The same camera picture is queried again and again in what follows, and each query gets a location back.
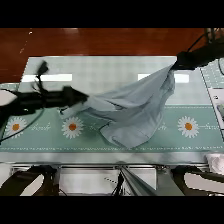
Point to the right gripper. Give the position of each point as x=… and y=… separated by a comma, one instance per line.
x=186, y=60

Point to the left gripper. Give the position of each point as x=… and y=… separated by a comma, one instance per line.
x=74, y=96

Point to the light blue shirt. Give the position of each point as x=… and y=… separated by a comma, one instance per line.
x=133, y=110

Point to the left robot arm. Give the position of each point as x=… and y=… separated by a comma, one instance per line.
x=30, y=99

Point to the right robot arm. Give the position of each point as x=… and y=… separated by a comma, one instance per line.
x=208, y=51

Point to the white garment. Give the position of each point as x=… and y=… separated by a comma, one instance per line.
x=216, y=163

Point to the silver frame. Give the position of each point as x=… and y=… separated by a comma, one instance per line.
x=140, y=186

